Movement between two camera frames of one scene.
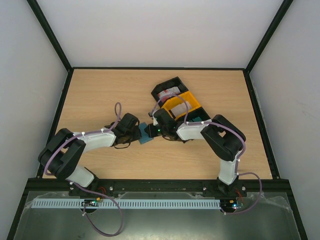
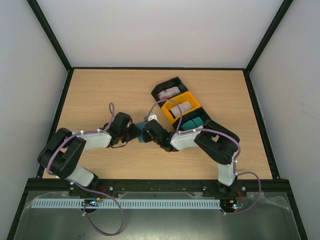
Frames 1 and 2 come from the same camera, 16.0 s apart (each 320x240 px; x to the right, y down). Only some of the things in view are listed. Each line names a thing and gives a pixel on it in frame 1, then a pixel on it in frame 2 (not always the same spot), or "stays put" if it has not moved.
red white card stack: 173,90 stays put
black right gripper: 152,130 → 146,133
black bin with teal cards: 197,115 stays put
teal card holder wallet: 144,137 stays put
